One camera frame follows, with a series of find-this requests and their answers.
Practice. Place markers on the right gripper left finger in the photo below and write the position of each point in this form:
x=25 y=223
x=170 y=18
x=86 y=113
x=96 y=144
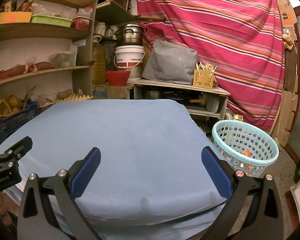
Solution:
x=37 y=219

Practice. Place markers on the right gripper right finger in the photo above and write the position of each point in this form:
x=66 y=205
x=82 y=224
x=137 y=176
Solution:
x=264 y=219

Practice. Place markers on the orange snack packet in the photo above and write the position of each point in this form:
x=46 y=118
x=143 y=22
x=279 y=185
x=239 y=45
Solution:
x=246 y=153

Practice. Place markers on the dark blue plastic crate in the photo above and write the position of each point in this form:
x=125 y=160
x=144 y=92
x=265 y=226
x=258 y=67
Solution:
x=13 y=122

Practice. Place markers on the yellow basket of potatoes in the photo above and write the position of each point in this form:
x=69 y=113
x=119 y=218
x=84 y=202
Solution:
x=10 y=105

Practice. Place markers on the light blue laundry basket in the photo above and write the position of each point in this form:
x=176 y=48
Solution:
x=231 y=137

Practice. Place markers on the yellow egg tray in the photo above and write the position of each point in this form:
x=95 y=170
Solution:
x=73 y=98

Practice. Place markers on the oil bottle on floor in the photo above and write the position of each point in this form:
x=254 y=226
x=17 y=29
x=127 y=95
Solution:
x=238 y=117

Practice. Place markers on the blue table cloth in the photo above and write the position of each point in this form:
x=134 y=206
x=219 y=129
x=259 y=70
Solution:
x=151 y=182

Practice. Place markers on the cardboard box under basket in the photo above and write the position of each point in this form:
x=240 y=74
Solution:
x=106 y=91

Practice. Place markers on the clear storage container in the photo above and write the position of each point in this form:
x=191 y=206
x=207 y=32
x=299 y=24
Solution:
x=63 y=59

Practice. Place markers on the grey low shelf cabinet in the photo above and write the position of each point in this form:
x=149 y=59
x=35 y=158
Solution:
x=210 y=103

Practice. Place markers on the cooking oil jug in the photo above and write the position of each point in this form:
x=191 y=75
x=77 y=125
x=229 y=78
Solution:
x=98 y=68

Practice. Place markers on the red woven basket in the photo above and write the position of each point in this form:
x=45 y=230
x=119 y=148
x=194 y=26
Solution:
x=117 y=78

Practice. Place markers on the yellow cardboard box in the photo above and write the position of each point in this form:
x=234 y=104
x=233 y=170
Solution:
x=15 y=17

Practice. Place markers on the green plastic tray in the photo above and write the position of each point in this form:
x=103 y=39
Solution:
x=51 y=20

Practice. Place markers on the yellow chopstick holder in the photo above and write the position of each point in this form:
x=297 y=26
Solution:
x=204 y=75

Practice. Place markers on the small red basket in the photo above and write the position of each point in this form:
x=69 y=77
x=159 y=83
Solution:
x=81 y=23

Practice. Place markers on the white plastic bucket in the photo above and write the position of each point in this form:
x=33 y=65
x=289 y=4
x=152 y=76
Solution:
x=128 y=56

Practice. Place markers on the steel cooking pot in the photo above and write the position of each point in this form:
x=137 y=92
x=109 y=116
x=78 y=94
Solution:
x=130 y=35

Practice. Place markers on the striped red curtain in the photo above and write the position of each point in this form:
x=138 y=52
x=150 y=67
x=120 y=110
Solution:
x=242 y=38

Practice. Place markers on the wooden wall shelf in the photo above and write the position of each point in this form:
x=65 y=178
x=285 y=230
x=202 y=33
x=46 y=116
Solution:
x=21 y=43

